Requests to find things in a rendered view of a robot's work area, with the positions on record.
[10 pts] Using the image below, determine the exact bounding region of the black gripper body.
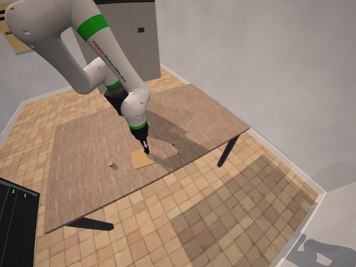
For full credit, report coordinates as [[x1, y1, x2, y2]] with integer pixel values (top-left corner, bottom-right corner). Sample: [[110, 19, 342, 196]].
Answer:
[[135, 132, 148, 144]]

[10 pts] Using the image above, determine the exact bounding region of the orange flat mat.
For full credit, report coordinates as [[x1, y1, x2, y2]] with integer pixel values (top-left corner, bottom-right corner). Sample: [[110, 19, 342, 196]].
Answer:
[[131, 147, 155, 170]]

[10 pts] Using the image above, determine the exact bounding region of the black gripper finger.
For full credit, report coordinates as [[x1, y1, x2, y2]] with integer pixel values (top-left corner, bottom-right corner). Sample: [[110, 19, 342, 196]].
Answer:
[[140, 139, 151, 157]]

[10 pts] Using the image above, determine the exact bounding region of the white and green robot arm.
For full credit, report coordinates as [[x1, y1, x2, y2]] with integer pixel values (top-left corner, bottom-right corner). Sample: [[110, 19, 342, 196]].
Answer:
[[4, 0, 151, 136]]

